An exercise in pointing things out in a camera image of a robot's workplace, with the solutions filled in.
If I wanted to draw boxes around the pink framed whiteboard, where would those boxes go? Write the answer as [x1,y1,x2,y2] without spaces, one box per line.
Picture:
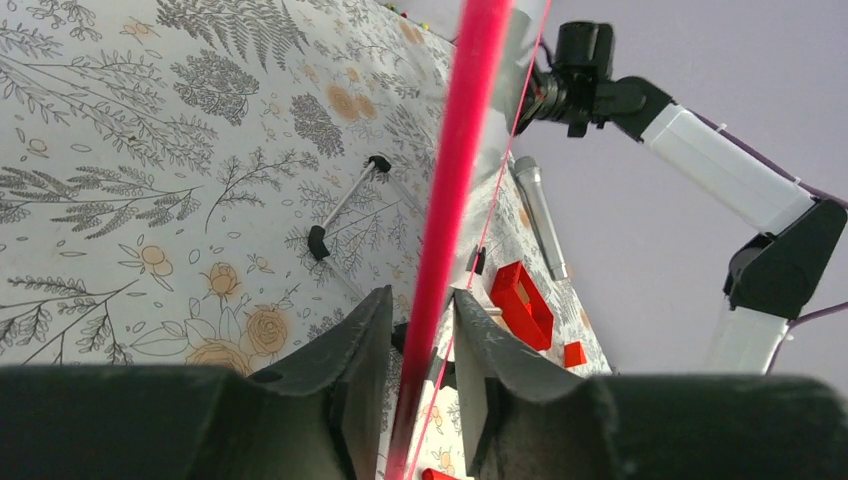
[385,1,550,479]

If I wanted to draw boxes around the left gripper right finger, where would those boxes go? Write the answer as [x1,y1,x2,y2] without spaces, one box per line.
[453,290,847,479]

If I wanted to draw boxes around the red cap marker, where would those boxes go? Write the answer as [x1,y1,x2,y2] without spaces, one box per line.
[420,468,460,480]

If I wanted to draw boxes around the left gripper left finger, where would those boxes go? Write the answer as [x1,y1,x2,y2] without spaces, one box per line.
[1,286,393,479]

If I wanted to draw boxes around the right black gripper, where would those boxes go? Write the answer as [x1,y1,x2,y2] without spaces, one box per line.
[514,21,615,138]

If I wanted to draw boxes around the silver microphone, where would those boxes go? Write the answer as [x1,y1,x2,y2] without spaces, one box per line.
[513,156,569,281]

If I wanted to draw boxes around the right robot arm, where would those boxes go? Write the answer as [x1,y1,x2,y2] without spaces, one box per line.
[515,21,847,374]

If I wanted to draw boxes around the red plastic box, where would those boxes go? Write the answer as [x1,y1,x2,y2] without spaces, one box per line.
[489,261,554,351]

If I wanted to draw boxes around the red prism block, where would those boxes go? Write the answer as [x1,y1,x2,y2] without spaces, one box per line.
[563,341,588,369]

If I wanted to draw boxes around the floral patterned mat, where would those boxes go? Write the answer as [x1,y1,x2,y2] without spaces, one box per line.
[0,0,614,480]

